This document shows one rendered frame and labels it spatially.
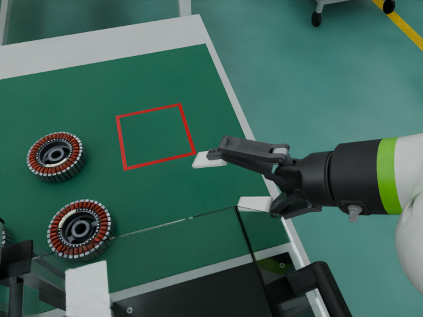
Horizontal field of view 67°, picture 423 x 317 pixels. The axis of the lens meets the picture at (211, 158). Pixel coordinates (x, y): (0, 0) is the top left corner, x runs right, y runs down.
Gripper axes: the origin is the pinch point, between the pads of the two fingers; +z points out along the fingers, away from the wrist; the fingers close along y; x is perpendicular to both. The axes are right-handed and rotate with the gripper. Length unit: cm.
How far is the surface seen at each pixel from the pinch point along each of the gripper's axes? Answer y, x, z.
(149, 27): -17, 47, 39
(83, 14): -25, 137, 176
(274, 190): 12.7, 7.1, -1.2
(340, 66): 84, 148, 33
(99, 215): -7.7, -11.7, 19.0
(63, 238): -9.8, -17.8, 22.1
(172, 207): 1.7, -4.2, 12.6
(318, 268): -9.6, -16.2, -24.6
